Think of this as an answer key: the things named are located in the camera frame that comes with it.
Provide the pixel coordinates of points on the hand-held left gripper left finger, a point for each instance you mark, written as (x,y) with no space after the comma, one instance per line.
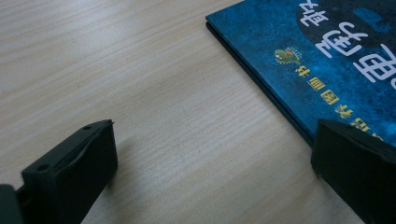
(71,168)

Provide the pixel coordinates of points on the blue picture book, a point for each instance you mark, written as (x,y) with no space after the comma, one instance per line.
(311,53)

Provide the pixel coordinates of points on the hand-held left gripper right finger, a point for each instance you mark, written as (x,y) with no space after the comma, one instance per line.
(355,168)

